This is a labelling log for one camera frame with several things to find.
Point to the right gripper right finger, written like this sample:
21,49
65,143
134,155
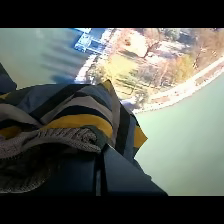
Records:
123,176

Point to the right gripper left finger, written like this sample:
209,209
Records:
78,173

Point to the striped knit sweater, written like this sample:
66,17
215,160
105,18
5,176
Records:
76,110

